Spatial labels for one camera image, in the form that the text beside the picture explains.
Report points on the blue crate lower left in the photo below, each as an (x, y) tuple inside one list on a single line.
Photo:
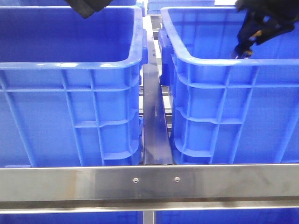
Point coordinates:
[(132, 217)]

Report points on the large blue crate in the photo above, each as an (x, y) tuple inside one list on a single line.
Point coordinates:
[(69, 87), (224, 110)]

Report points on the blue crate rear centre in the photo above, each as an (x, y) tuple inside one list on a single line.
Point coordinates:
[(154, 6)]

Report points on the large blue crate left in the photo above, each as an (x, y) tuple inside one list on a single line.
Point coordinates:
[(69, 87)]

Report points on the steel lower vertical post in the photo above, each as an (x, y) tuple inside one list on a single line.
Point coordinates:
[(149, 217)]

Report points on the blue crate lower right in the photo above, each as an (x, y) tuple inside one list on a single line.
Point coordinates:
[(241, 216)]

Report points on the large blue crate right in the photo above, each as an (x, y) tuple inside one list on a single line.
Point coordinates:
[(224, 110)]

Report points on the steel centre divider bar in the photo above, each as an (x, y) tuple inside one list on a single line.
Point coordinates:
[(157, 150)]

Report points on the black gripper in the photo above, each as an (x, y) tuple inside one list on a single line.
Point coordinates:
[(264, 20), (86, 8)]

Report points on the steel front shelf rail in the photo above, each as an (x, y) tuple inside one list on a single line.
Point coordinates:
[(101, 189)]

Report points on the blue crate rear left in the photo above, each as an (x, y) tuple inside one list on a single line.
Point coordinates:
[(138, 3)]

